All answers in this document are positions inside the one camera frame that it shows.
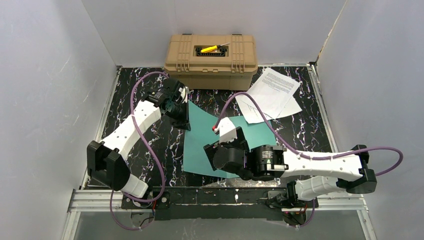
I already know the teal paper folder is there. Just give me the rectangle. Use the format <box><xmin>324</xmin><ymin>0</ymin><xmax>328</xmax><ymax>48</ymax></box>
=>
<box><xmin>183</xmin><ymin>101</ymin><xmax>276</xmax><ymax>179</ymax></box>

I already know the printed white paper sheet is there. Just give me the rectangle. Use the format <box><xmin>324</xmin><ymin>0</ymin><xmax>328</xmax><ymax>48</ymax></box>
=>
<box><xmin>248</xmin><ymin>67</ymin><xmax>302</xmax><ymax>120</ymax></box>

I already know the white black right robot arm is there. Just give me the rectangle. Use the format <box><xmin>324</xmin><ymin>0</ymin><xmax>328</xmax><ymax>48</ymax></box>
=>
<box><xmin>203</xmin><ymin>127</ymin><xmax>377</xmax><ymax>208</ymax></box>

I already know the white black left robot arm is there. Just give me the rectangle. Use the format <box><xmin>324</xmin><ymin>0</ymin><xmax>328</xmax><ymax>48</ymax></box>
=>
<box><xmin>86</xmin><ymin>78</ymin><xmax>191</xmax><ymax>200</ymax></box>

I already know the tan plastic toolbox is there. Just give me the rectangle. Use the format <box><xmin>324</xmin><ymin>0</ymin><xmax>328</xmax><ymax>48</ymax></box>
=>
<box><xmin>164</xmin><ymin>34</ymin><xmax>258</xmax><ymax>91</ymax></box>

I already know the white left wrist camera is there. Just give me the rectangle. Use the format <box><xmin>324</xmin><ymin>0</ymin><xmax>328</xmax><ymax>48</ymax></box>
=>
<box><xmin>178</xmin><ymin>86</ymin><xmax>190</xmax><ymax>103</ymax></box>

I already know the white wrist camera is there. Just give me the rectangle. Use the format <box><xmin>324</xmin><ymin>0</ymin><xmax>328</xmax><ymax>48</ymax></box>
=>
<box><xmin>178</xmin><ymin>86</ymin><xmax>190</xmax><ymax>103</ymax></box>
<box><xmin>212</xmin><ymin>117</ymin><xmax>237</xmax><ymax>144</ymax></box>

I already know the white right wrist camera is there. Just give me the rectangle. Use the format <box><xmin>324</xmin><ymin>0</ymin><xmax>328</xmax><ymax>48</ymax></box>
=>
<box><xmin>212</xmin><ymin>117</ymin><xmax>237</xmax><ymax>144</ymax></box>

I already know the yellow handled screwdriver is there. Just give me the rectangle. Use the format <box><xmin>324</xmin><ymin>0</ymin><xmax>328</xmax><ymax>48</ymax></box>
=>
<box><xmin>200</xmin><ymin>42</ymin><xmax>230</xmax><ymax>54</ymax></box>

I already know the aluminium frame rail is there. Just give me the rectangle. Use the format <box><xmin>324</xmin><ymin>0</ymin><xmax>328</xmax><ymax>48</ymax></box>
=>
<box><xmin>61</xmin><ymin>189</ymin><xmax>124</xmax><ymax>240</ymax></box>

